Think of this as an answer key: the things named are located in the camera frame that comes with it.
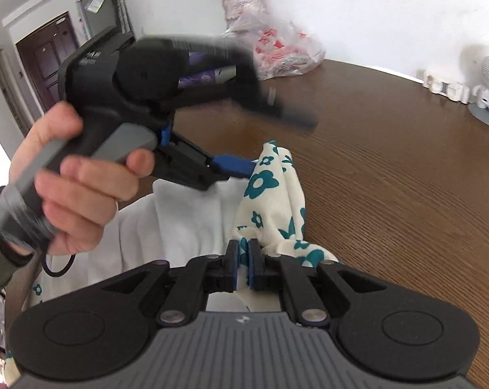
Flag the white teal floral garment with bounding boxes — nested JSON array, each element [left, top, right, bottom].
[[5, 140, 343, 387]]

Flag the red white plastic bag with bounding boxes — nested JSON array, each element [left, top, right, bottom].
[[223, 15, 326, 80]]

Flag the white power strip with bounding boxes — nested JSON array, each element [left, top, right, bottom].
[[423, 70, 470, 104]]

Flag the left human hand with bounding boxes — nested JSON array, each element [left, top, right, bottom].
[[9, 103, 155, 255]]

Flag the lilac wrapped vase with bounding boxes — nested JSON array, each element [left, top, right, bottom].
[[222, 0, 268, 32]]

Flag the dark red door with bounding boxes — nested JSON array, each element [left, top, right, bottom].
[[16, 12, 79, 112]]

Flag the grey cabinet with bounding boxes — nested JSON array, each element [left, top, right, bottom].
[[76, 0, 133, 41]]

